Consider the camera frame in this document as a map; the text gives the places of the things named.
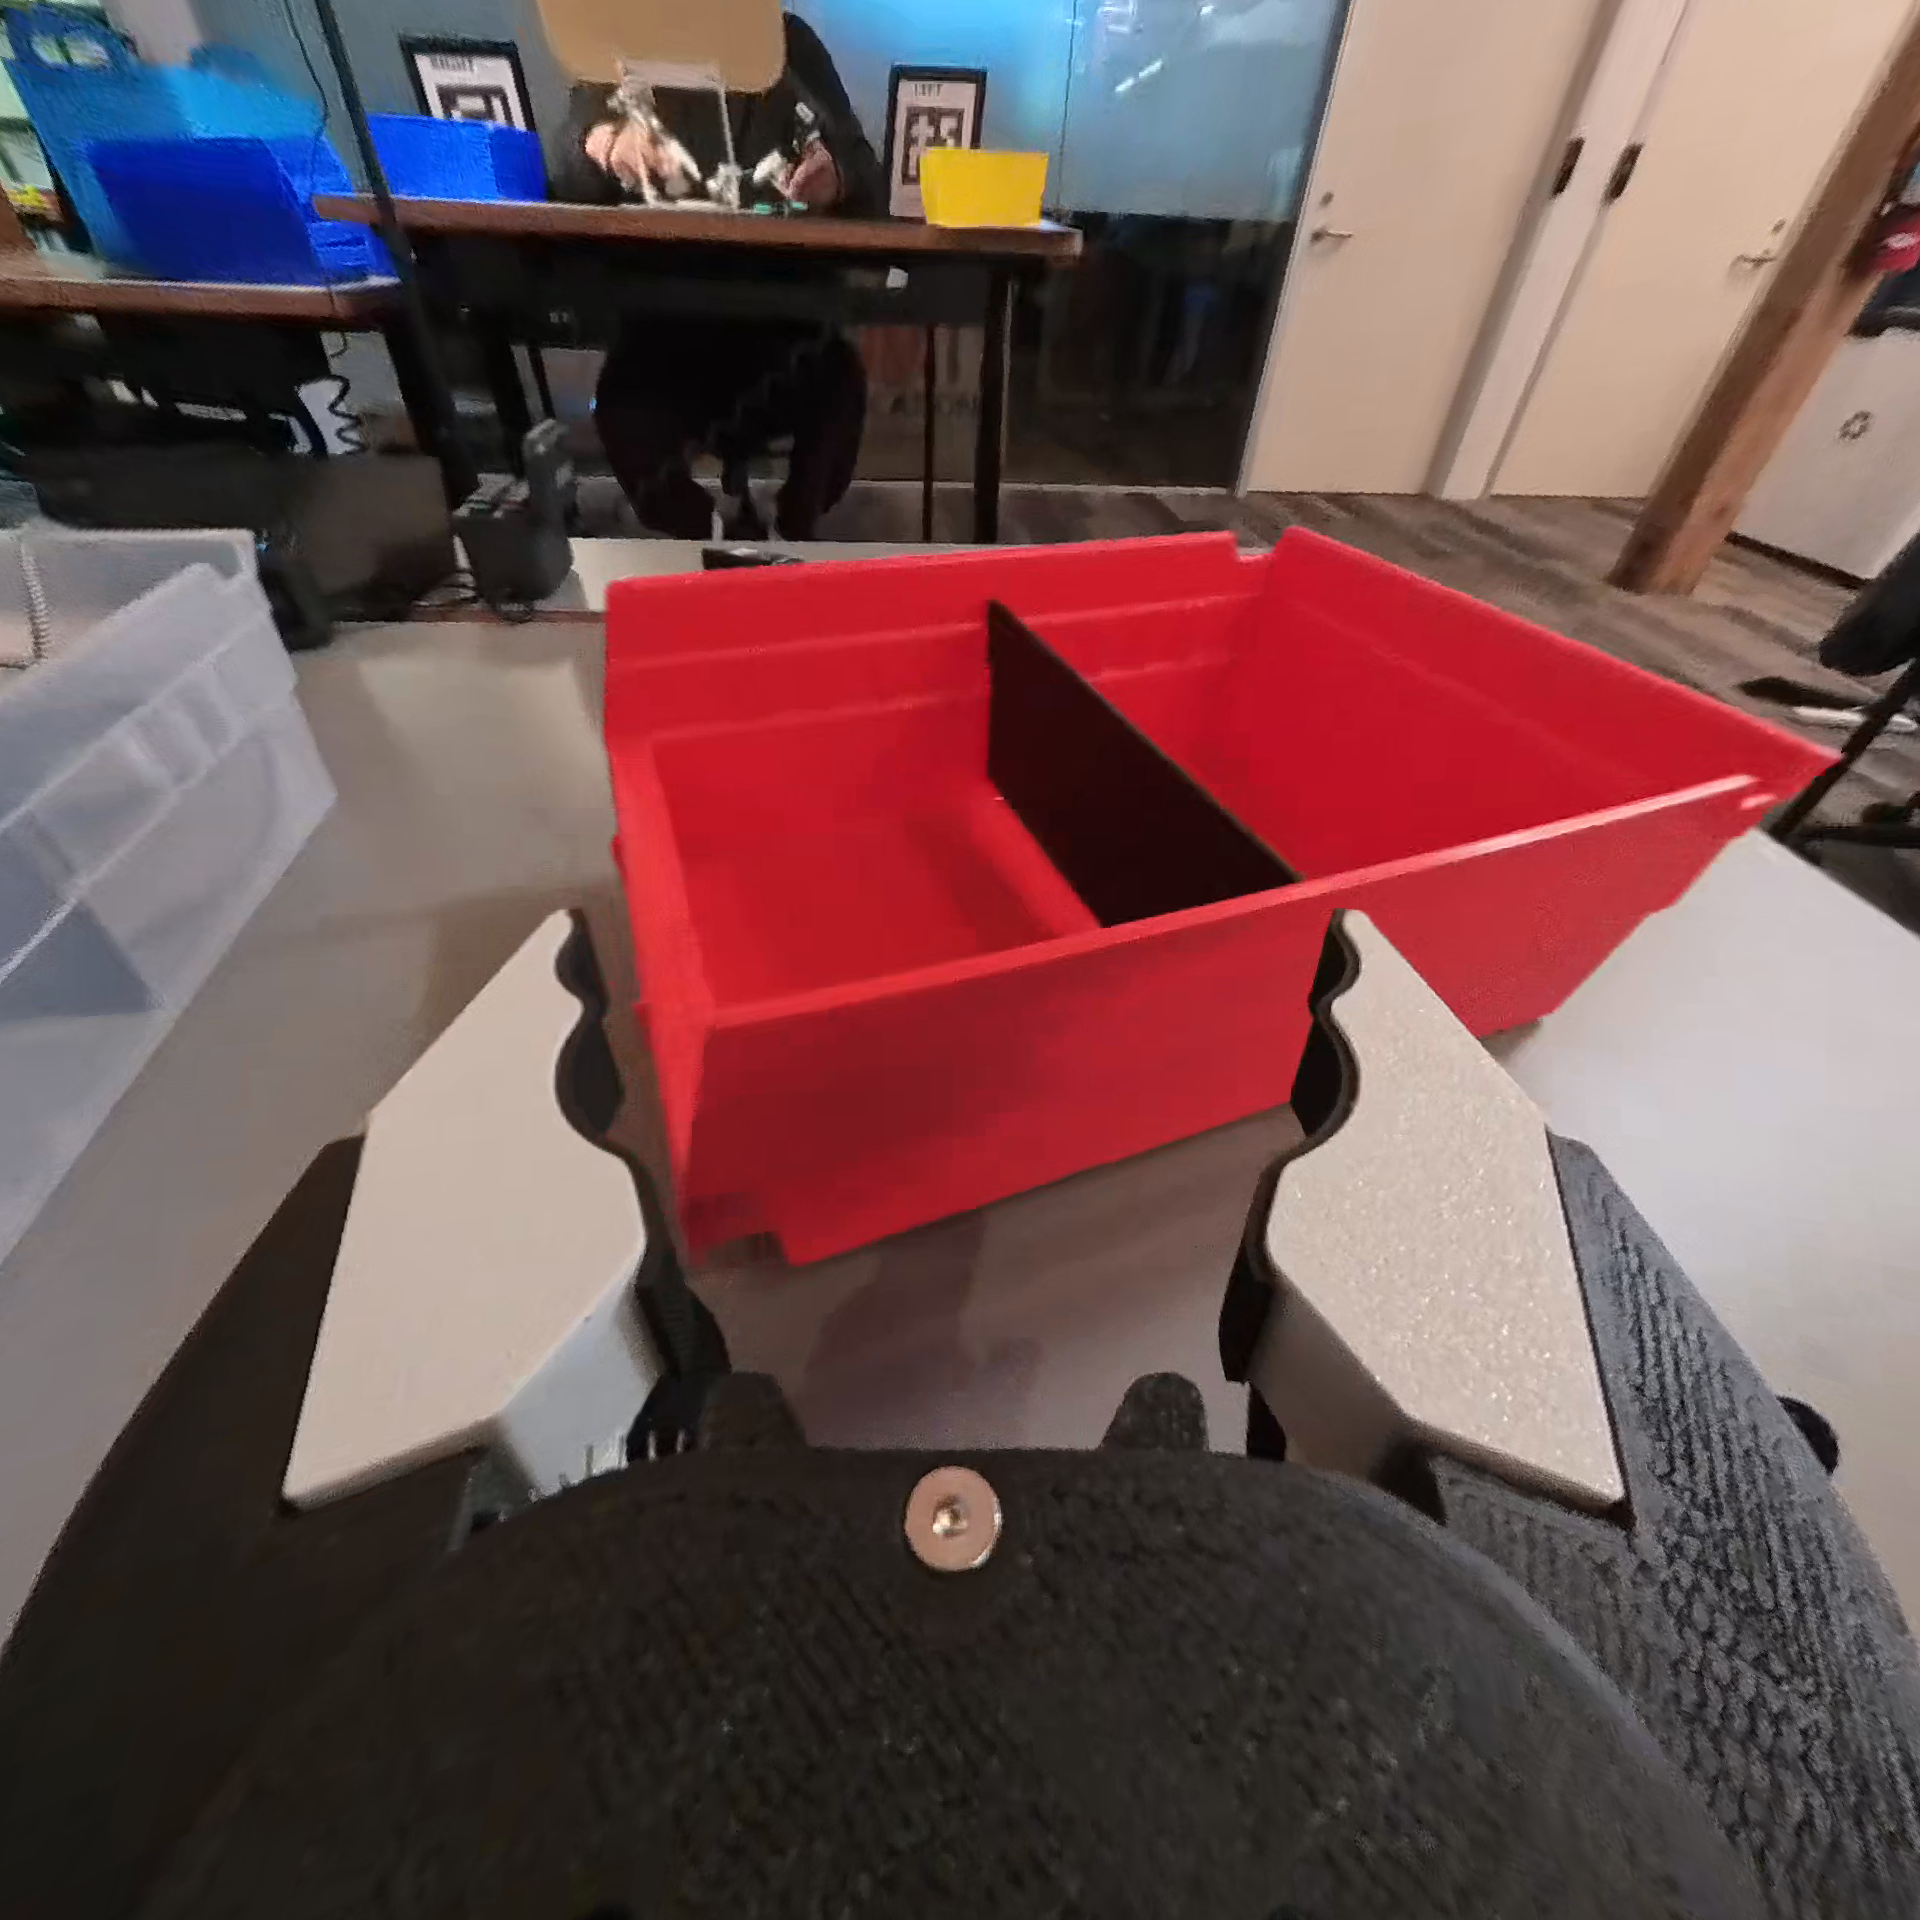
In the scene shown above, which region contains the framed printed tag sign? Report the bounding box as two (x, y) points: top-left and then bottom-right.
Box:
(881, 64), (990, 221)
(399, 34), (538, 138)

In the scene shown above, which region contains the clear plastic bin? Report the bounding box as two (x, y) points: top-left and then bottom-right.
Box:
(0, 527), (337, 1261)

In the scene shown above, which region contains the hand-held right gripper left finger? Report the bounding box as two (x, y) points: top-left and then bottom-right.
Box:
(278, 906), (739, 1509)

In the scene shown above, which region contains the wooden post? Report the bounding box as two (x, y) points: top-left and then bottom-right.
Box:
(1607, 30), (1920, 594)

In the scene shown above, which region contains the wooden desk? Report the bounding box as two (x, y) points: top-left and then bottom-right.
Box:
(315, 192), (1086, 543)
(0, 245), (405, 324)

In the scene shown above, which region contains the black bin divider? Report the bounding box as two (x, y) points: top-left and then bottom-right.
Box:
(984, 604), (1305, 928)

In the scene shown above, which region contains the yellow plastic bin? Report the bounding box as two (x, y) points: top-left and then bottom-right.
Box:
(918, 143), (1051, 231)

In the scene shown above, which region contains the black tripod stand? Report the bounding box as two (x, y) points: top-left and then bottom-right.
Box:
(1766, 567), (1920, 863)

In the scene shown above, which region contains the white recycling bin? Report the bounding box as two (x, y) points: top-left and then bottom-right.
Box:
(1733, 322), (1920, 578)

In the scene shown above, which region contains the blue plastic bin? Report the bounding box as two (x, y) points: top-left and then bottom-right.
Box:
(362, 112), (552, 204)
(81, 133), (402, 287)

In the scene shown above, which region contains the metal helping hand tool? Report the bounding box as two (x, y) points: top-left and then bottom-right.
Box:
(599, 58), (805, 207)

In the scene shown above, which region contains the white door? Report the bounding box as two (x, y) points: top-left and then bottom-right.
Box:
(1491, 0), (1906, 504)
(1240, 0), (1593, 496)

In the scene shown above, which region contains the light blue crate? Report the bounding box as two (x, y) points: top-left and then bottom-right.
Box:
(3, 17), (329, 159)

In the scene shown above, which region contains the red plastic bin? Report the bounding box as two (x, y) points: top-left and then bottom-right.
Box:
(603, 526), (1841, 1269)

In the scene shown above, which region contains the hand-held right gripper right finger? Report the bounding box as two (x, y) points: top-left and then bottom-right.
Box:
(1218, 906), (1632, 1513)

